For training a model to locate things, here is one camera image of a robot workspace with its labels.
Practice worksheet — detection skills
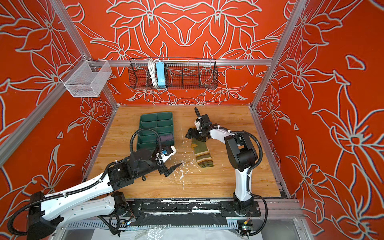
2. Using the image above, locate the green striped sock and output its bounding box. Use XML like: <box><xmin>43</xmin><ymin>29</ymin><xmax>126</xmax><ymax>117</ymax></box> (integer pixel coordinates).
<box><xmin>191</xmin><ymin>139</ymin><xmax>214</xmax><ymax>168</ymax></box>

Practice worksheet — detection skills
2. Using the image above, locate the purple sock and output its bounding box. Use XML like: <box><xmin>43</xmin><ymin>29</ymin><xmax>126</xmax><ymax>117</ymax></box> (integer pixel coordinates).
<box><xmin>161</xmin><ymin>134</ymin><xmax>174</xmax><ymax>145</ymax></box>

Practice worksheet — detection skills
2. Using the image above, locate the green divided plastic tray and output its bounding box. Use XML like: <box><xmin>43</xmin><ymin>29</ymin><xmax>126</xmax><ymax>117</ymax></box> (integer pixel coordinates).
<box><xmin>137</xmin><ymin>112</ymin><xmax>175</xmax><ymax>151</ymax></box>

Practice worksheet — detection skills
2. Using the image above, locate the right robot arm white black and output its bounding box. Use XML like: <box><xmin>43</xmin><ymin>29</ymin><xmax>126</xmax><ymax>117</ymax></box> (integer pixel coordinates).
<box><xmin>186</xmin><ymin>108</ymin><xmax>263</xmax><ymax>215</ymax></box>

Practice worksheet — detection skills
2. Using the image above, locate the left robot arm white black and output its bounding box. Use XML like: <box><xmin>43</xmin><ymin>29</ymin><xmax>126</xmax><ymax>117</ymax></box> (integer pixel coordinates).
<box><xmin>7</xmin><ymin>130</ymin><xmax>178</xmax><ymax>240</ymax></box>

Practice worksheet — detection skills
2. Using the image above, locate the light blue box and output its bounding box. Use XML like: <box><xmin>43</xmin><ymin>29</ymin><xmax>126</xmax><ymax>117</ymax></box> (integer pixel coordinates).
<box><xmin>156</xmin><ymin>62</ymin><xmax>166</xmax><ymax>89</ymax></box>

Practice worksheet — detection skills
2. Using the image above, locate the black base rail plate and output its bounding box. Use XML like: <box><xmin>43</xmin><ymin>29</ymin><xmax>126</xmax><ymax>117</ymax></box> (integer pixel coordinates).
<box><xmin>124</xmin><ymin>199</ymin><xmax>262</xmax><ymax>225</ymax></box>

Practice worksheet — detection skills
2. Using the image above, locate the black wire wall basket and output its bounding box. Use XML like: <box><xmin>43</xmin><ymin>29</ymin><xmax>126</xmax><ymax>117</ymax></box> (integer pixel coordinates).
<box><xmin>128</xmin><ymin>57</ymin><xmax>219</xmax><ymax>90</ymax></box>

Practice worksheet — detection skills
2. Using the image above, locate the white cable bundle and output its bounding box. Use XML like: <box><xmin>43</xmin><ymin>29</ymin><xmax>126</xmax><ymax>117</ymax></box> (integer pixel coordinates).
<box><xmin>146</xmin><ymin>59</ymin><xmax>157</xmax><ymax>87</ymax></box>

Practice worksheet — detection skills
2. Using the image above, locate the white slotted cable duct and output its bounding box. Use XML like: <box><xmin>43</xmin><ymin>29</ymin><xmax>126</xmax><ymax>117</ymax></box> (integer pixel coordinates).
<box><xmin>64</xmin><ymin>220</ymin><xmax>239</xmax><ymax>231</ymax></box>

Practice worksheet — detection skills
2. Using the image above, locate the clear mesh wall basket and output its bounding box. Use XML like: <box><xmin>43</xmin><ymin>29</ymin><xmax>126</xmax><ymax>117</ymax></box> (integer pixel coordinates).
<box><xmin>59</xmin><ymin>56</ymin><xmax>112</xmax><ymax>98</ymax></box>

